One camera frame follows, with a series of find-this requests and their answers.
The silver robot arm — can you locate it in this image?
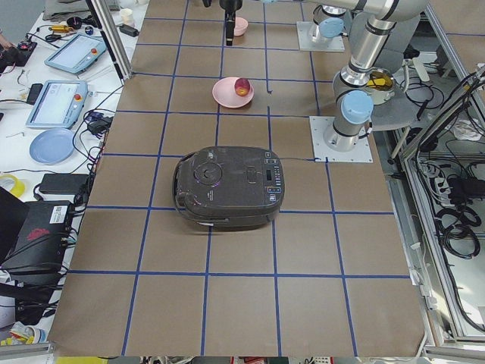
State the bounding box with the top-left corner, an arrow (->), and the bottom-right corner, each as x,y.
316,0 -> 428,152

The black smartphone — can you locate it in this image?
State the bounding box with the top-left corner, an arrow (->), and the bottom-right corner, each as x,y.
26,83 -> 43,105

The grey office chair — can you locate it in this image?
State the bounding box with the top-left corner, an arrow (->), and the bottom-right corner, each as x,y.
371,15 -> 420,131

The pink bowl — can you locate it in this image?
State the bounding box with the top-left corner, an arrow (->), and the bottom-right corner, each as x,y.
233,17 -> 249,37

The blue plate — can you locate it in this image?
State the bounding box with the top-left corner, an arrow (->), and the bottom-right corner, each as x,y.
30,128 -> 74,165

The yellow bowl on chair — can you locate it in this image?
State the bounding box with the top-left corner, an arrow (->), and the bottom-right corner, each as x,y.
365,68 -> 395,105

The upper teach pendant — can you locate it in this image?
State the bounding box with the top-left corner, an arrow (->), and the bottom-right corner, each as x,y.
44,34 -> 107,74

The dark grey rice cooker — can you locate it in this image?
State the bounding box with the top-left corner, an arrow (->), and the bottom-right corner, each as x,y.
172,146 -> 285,228

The pink plate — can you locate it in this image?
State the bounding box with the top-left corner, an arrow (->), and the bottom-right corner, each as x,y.
212,77 -> 255,108

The yellow tape roll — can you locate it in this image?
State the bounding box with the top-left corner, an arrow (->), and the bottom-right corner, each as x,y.
0,174 -> 26,198

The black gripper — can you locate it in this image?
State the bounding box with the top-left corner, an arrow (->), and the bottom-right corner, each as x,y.
202,0 -> 243,46

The lower teach pendant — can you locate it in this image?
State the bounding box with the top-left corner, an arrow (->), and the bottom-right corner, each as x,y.
26,80 -> 88,129

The aluminium frame post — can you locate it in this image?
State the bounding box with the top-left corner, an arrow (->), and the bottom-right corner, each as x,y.
86,0 -> 133,81

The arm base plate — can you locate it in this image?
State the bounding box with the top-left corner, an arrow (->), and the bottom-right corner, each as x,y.
296,18 -> 345,52
309,116 -> 373,163

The black computer box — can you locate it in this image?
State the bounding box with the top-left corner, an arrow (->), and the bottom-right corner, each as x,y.
1,189 -> 74,286

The red apple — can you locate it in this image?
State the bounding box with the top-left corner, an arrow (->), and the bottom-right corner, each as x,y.
234,77 -> 252,97

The teach pendant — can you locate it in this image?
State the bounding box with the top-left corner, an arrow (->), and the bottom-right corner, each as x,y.
26,80 -> 88,129
44,34 -> 107,74

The black power adapter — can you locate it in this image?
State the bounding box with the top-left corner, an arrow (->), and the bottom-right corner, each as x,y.
33,173 -> 88,200

